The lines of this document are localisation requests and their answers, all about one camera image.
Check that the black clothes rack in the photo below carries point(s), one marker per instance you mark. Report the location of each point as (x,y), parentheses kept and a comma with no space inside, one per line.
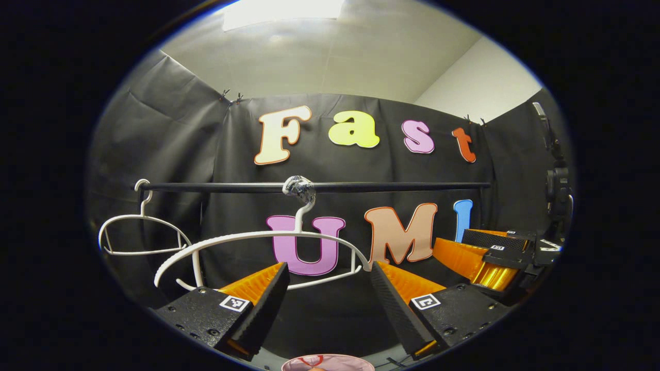
(392,186)

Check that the pink laundry hamper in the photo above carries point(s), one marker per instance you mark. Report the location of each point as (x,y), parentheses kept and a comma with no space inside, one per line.
(340,363)

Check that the black backdrop cloth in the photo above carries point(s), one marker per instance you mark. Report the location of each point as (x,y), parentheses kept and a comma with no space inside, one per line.
(165,154)

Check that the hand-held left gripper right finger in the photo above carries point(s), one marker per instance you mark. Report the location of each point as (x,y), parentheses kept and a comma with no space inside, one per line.
(397,309)

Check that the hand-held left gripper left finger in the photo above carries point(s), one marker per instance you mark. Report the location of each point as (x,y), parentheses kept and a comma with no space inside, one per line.
(258,314)

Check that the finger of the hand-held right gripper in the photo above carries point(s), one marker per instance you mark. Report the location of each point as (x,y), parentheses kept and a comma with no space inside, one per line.
(490,238)
(459,255)

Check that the plain white clothes hanger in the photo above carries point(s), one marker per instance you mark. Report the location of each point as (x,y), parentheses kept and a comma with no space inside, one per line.
(144,216)

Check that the white hanger with taped hook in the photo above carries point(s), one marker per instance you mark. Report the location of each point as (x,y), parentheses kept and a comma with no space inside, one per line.
(258,235)

